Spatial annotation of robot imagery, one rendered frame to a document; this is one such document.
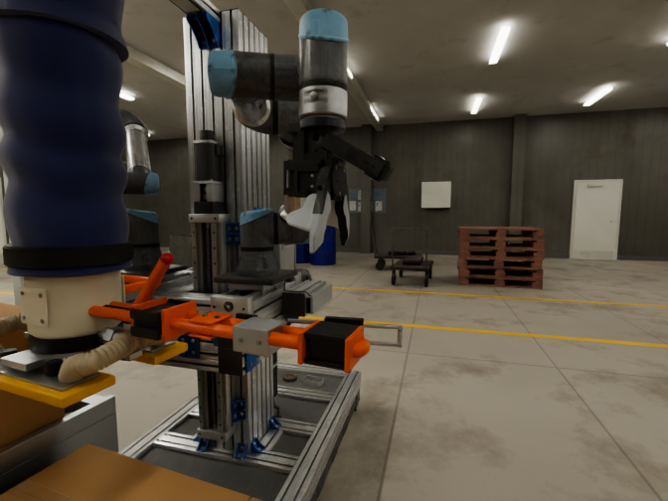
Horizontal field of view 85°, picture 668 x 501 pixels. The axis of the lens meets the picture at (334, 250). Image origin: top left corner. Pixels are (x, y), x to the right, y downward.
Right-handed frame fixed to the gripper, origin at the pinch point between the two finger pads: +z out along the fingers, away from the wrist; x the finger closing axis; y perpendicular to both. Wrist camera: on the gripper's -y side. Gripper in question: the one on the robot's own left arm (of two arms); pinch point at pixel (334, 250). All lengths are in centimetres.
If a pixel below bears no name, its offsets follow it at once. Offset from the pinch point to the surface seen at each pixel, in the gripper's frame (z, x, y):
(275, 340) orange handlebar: 14.4, 4.3, 8.2
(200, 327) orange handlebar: 14.3, 3.5, 23.3
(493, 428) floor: 119, -166, -44
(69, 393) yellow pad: 26, 12, 44
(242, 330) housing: 13.6, 4.0, 14.5
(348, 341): 12.3, 6.1, -4.4
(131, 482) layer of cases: 66, -13, 60
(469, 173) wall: -126, -1105, -48
